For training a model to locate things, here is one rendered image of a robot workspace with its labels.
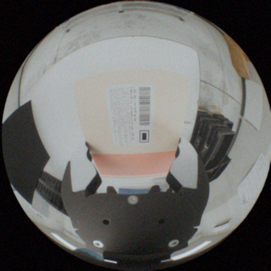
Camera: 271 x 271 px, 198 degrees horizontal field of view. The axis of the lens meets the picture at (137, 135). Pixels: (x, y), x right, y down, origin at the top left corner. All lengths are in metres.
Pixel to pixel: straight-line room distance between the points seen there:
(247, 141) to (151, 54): 2.53
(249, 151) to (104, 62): 2.64
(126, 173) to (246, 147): 2.58
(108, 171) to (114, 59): 0.20
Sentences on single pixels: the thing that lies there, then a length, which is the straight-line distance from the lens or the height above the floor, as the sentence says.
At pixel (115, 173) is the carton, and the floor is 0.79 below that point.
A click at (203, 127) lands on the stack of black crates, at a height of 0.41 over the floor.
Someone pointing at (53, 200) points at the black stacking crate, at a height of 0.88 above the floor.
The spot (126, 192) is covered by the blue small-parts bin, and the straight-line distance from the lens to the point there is 0.41.
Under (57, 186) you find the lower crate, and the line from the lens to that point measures 0.67.
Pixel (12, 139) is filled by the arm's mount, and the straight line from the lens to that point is 0.40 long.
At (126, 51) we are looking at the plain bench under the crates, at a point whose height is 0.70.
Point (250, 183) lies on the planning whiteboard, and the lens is 2.75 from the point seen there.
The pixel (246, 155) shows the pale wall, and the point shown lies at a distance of 2.62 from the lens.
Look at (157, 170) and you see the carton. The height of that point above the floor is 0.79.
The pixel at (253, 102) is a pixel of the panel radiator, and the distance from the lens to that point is 2.46.
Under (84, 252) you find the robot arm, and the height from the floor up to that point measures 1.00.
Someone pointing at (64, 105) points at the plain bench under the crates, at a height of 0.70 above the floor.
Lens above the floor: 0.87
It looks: 58 degrees down
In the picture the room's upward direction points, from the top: 175 degrees clockwise
